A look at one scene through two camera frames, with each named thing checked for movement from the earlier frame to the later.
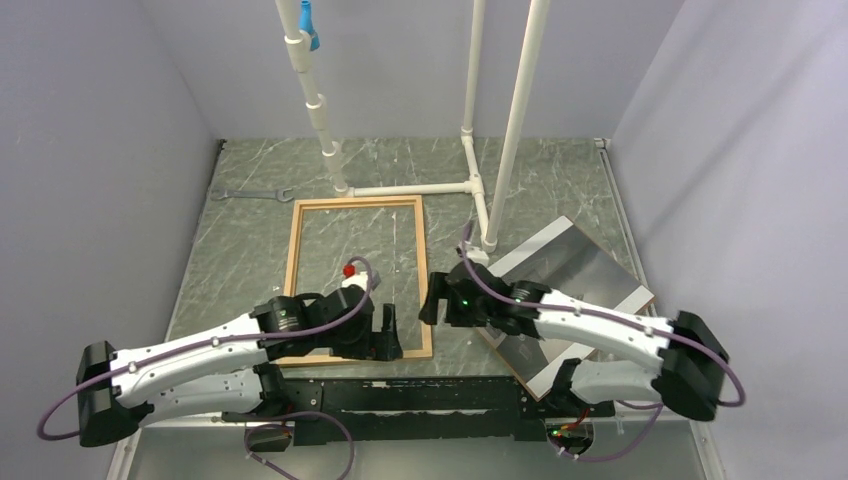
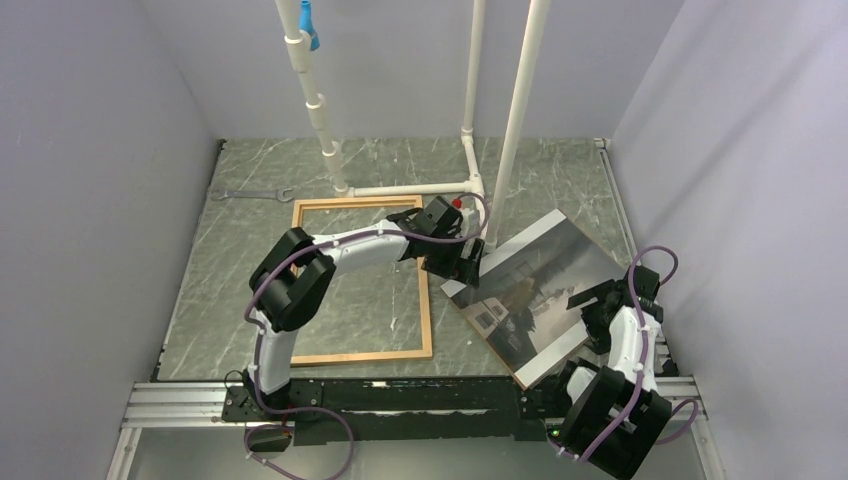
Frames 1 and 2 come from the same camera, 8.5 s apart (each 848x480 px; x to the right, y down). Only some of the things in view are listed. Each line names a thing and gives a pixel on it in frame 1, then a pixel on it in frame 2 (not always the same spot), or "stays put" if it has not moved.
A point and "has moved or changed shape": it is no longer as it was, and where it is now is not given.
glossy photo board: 562,260 has moved or changed shape
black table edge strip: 490,408 stays put
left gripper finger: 389,318 -> 472,264
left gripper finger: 385,346 -> 447,265
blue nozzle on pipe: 306,24 stays put
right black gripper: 439,288 -> 600,337
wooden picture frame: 359,201 stays put
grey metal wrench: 276,194 stays put
